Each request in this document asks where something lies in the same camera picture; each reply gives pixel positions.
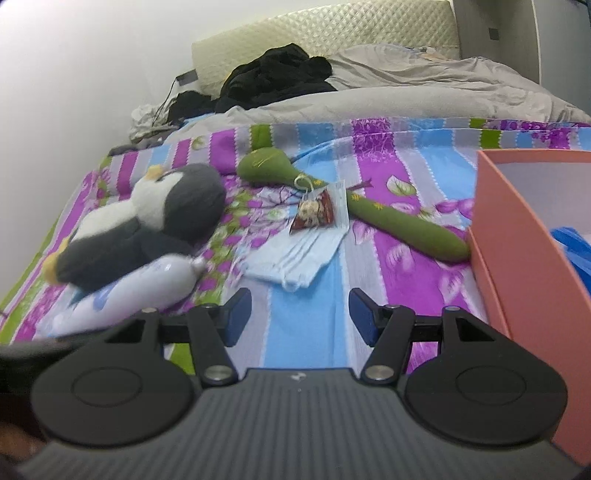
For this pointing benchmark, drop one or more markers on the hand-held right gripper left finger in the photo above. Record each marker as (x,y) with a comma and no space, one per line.
(238,314)

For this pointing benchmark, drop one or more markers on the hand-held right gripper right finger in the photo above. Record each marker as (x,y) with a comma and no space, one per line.
(362,314)

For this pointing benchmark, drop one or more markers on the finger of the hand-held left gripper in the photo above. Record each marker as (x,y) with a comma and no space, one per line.
(23,364)

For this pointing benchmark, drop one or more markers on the blue face mask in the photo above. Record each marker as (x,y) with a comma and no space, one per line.
(295,258)

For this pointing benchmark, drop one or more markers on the white plastic bottle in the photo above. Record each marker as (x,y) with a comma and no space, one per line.
(152,281)

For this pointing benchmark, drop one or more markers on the orange cardboard box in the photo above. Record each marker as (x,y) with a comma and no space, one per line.
(521,277)

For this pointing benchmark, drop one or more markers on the blue plastic bag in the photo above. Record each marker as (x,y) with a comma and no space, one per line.
(577,249)

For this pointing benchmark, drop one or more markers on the person's left hand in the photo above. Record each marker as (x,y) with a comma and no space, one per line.
(14,434)

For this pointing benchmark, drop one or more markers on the striped floral bedsheet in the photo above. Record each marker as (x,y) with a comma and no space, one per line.
(300,323)

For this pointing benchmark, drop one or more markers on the small snack packet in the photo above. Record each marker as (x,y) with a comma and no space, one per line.
(314,210)

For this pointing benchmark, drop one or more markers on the grey white penguin plush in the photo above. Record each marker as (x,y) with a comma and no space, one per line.
(184,194)

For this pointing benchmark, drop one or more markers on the long green plush toy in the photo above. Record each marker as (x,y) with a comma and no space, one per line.
(268,166)

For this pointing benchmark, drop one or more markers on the grey cloth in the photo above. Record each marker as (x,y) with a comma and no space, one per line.
(134,146)

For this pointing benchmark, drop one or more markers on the small black garment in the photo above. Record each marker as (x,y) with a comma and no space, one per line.
(189,106)

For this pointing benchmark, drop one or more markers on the white crumpled cloth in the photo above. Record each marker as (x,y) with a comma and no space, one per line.
(143,115)

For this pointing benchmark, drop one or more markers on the grey duvet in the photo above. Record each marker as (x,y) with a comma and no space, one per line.
(415,97)

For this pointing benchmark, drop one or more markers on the pile of black clothes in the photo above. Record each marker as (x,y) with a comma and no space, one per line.
(268,78)

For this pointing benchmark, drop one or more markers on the pink cloth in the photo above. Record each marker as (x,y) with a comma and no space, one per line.
(427,53)

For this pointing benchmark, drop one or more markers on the cream quilted headboard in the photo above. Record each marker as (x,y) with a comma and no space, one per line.
(346,27)

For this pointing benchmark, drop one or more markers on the white wardrobe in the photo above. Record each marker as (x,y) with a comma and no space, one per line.
(563,46)

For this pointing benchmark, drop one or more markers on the black wall charger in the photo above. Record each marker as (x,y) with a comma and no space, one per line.
(187,77)

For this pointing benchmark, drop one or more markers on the dark wall socket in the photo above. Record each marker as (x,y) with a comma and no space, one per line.
(494,33)

